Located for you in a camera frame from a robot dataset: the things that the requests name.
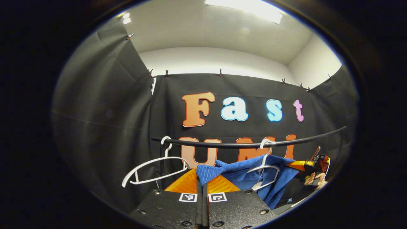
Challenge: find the white plastic clothes hanger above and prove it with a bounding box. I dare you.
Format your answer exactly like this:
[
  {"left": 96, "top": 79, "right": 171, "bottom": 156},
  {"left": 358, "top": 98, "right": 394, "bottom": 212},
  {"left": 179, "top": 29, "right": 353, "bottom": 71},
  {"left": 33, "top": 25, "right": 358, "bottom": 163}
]
[
  {"left": 246, "top": 138, "right": 281, "bottom": 191},
  {"left": 122, "top": 136, "right": 191, "bottom": 188}
]

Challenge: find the blue corduroy jacket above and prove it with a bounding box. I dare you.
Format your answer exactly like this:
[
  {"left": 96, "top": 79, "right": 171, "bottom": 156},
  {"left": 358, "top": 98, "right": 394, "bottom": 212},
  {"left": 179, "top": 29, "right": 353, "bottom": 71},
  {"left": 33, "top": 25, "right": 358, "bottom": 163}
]
[{"left": 196, "top": 154, "right": 300, "bottom": 210}]

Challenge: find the large ceiling light panel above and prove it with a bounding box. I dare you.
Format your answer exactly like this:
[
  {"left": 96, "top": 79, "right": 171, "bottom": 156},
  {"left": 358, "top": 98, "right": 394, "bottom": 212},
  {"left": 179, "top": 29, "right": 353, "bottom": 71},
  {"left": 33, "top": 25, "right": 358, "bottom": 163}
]
[{"left": 204, "top": 0, "right": 284, "bottom": 25}]

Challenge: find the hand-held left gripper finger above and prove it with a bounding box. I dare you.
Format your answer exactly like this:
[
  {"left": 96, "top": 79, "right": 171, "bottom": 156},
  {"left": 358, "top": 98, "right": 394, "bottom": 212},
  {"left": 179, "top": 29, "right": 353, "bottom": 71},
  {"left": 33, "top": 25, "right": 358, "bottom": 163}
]
[
  {"left": 202, "top": 174, "right": 278, "bottom": 229},
  {"left": 127, "top": 167, "right": 203, "bottom": 229}
]

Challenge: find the black backdrop cloth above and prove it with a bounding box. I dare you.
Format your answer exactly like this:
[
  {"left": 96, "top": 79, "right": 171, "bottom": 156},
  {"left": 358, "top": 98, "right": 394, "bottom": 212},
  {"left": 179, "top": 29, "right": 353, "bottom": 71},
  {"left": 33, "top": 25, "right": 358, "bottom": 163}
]
[{"left": 52, "top": 17, "right": 360, "bottom": 213}]

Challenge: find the row of small backdrop clips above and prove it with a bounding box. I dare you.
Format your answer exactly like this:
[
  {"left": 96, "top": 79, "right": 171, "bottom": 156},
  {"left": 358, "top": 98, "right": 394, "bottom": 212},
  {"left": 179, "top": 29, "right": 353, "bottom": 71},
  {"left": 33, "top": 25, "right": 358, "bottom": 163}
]
[{"left": 126, "top": 33, "right": 333, "bottom": 93}]

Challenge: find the black clothes rack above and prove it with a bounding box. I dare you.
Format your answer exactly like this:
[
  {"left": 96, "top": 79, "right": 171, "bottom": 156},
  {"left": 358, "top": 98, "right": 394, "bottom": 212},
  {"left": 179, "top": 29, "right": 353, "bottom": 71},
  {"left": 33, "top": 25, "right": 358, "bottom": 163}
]
[{"left": 151, "top": 126, "right": 348, "bottom": 190}]

